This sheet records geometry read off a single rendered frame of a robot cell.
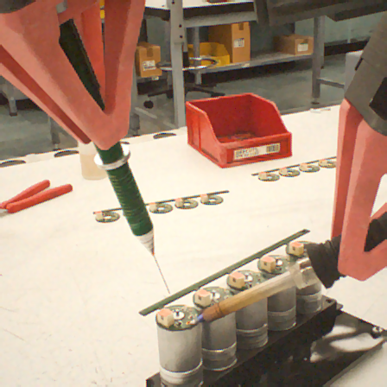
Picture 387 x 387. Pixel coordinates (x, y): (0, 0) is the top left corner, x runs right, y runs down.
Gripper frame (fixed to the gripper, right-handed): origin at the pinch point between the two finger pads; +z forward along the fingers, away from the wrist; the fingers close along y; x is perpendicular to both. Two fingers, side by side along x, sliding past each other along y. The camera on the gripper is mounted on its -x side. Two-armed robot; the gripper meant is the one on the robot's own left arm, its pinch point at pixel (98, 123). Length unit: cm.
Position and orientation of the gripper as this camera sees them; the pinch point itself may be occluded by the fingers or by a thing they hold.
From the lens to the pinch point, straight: 27.3
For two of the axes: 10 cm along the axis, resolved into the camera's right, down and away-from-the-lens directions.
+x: -6.3, 5.7, -5.2
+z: 2.5, 7.9, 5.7
